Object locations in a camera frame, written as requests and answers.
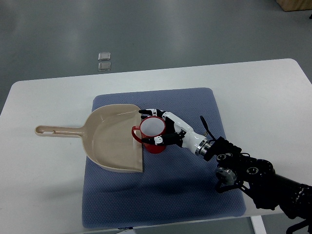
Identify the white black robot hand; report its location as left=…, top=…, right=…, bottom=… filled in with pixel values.
left=139, top=109, right=216, bottom=156

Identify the red cup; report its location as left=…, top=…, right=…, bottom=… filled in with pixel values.
left=132, top=117, right=166, bottom=154

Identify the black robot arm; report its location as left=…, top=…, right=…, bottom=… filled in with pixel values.
left=200, top=117, right=312, bottom=234

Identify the beige plastic dustpan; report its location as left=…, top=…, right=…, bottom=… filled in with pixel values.
left=35, top=104, right=143, bottom=173

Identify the blue textured mat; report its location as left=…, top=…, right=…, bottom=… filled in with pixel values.
left=82, top=88, right=246, bottom=229

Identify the lower metal floor plate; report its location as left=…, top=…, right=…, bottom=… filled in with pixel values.
left=98, top=62, right=111, bottom=72

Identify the metal floor plate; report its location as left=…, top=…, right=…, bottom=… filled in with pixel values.
left=98, top=62, right=111, bottom=72
left=98, top=52, right=111, bottom=61

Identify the upper metal floor plate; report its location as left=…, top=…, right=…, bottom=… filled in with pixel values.
left=98, top=52, right=111, bottom=61

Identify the white table leg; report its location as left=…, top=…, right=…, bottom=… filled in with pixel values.
left=250, top=215, right=267, bottom=234

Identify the wooden box corner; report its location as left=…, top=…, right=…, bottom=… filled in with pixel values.
left=276, top=0, right=312, bottom=12

